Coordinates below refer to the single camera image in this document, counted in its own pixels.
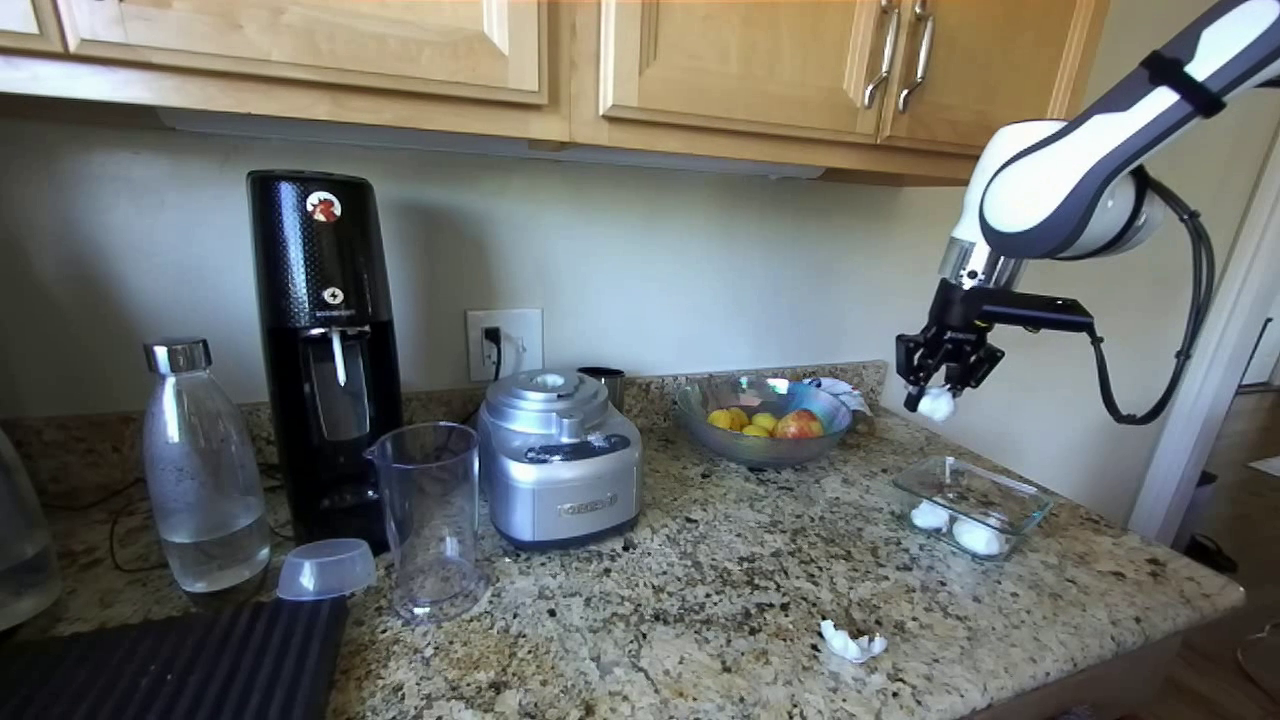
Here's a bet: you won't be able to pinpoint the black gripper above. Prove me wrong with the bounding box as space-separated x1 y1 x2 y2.
891 277 1006 417

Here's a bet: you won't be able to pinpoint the white garlic bulb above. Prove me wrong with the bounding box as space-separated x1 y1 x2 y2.
947 510 1016 565
902 496 956 534
911 382 959 428

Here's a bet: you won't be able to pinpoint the square clear glass bowl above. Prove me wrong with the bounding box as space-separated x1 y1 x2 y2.
887 446 1059 565

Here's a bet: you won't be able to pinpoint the grey glass fruit bowl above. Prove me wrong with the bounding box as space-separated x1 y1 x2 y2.
671 370 863 472

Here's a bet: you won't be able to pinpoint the blue white snack bag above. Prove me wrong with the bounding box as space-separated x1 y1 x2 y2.
794 370 871 419

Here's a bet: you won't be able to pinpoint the red orange apple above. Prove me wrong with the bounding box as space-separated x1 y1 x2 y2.
771 406 828 446

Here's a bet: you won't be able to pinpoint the small food processor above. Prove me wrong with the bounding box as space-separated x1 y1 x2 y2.
470 364 646 552

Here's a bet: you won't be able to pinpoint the black power plug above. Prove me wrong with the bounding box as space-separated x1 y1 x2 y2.
477 318 522 389

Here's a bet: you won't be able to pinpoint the clear plastic measuring cup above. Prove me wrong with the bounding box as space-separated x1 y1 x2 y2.
360 417 493 622

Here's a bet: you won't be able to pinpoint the black soda maker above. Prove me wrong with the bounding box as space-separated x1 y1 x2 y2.
243 167 409 552

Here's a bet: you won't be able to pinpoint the wooden upper cabinets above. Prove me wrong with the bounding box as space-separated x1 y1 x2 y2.
0 0 1111 189

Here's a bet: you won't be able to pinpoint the translucent plastic lid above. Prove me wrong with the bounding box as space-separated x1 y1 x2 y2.
273 534 378 608

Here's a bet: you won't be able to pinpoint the clear bottle with silver cap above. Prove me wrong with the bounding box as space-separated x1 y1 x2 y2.
135 336 273 601

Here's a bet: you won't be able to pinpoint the black ribbed drying mat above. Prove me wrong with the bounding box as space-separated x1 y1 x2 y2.
0 597 352 720

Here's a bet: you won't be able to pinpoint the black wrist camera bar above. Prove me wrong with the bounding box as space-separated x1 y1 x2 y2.
988 287 1100 338

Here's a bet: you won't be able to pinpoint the white door frame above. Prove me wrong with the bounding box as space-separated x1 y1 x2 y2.
1123 133 1280 552

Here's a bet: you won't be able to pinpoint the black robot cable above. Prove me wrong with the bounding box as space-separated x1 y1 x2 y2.
1082 167 1221 432

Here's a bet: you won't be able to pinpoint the metal cabinet handle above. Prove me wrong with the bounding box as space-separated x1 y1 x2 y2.
855 0 902 115
891 0 940 121

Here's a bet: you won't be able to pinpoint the white wall outlet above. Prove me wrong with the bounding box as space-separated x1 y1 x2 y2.
462 304 549 389

